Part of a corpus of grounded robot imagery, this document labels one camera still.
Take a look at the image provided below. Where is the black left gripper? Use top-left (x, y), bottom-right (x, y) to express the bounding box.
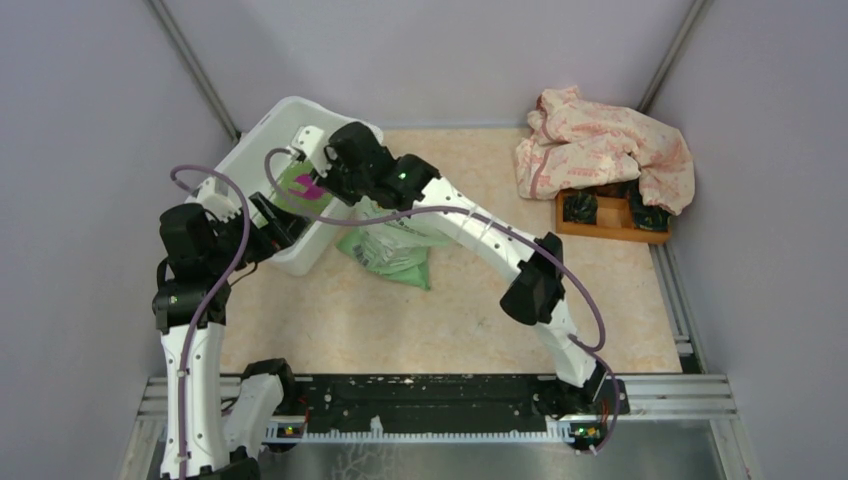
top-left (206, 191), bottom-right (309, 275)

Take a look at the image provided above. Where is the purple plastic scoop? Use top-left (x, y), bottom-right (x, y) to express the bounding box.
top-left (289, 174), bottom-right (325, 201)

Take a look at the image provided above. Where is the white plastic litter box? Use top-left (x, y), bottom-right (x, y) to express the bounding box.
top-left (184, 96), bottom-right (384, 276)

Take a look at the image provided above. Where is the green cat litter bag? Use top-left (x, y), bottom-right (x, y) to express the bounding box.
top-left (336, 217), bottom-right (453, 291)

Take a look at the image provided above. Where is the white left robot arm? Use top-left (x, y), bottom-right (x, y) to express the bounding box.
top-left (152, 193), bottom-right (307, 479)

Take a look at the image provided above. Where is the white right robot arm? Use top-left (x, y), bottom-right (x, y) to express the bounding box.
top-left (309, 122), bottom-right (603, 412)

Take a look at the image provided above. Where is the green litter in box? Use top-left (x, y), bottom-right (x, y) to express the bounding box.
top-left (271, 162), bottom-right (333, 215)

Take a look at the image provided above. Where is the pink patterned cloth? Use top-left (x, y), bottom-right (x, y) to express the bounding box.
top-left (514, 86), bottom-right (695, 215)

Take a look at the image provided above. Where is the dark patterned item left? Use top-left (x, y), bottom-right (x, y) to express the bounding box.
top-left (562, 191), bottom-right (598, 225)

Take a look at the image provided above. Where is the dark patterned item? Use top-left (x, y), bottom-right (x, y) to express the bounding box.
top-left (562, 191), bottom-right (598, 225)
top-left (627, 183), bottom-right (670, 232)

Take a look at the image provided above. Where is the wooden tray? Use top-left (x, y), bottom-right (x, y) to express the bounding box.
top-left (554, 190), bottom-right (672, 245)

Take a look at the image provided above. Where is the dark patterned item right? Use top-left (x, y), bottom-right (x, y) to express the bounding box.
top-left (627, 183), bottom-right (670, 232)

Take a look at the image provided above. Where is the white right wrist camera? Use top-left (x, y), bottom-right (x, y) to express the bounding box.
top-left (289, 125), bottom-right (326, 163)

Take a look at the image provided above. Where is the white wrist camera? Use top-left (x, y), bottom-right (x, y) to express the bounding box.
top-left (289, 125), bottom-right (326, 163)
top-left (189, 176), bottom-right (241, 221)

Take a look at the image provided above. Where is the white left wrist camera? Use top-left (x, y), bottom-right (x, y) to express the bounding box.
top-left (189, 176), bottom-right (241, 221)

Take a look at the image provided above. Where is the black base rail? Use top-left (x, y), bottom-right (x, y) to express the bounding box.
top-left (263, 374), bottom-right (631, 446)

